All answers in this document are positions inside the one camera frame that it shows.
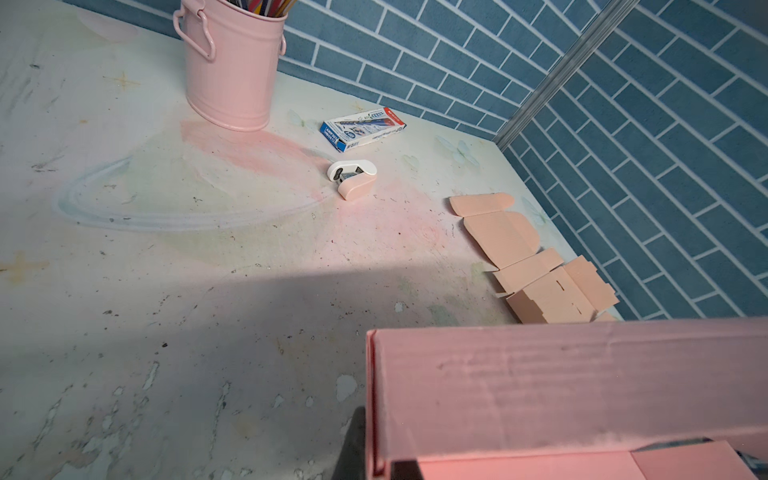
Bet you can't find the blue white pen box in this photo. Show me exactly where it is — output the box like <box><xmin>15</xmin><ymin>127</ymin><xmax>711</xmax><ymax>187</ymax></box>
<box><xmin>320</xmin><ymin>107</ymin><xmax>407</xmax><ymax>153</ymax></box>

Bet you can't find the pink pencil bucket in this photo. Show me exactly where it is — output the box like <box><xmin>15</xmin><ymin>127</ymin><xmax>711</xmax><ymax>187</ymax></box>
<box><xmin>173</xmin><ymin>0</ymin><xmax>287</xmax><ymax>132</ymax></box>

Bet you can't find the coloured pencils bundle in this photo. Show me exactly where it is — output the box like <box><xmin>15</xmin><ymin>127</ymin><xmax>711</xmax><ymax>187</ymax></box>
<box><xmin>228</xmin><ymin>0</ymin><xmax>297</xmax><ymax>18</ymax></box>

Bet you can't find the pink paper box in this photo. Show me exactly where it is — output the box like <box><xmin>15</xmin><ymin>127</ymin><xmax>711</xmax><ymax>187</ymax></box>
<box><xmin>365</xmin><ymin>318</ymin><xmax>767</xmax><ymax>479</ymax></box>

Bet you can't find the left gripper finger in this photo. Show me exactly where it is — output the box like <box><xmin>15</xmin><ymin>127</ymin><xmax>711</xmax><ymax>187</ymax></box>
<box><xmin>331</xmin><ymin>406</ymin><xmax>366</xmax><ymax>480</ymax></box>

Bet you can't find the peach paper box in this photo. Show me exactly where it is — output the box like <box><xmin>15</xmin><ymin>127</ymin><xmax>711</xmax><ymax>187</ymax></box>
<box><xmin>449</xmin><ymin>193</ymin><xmax>619</xmax><ymax>324</ymax></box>

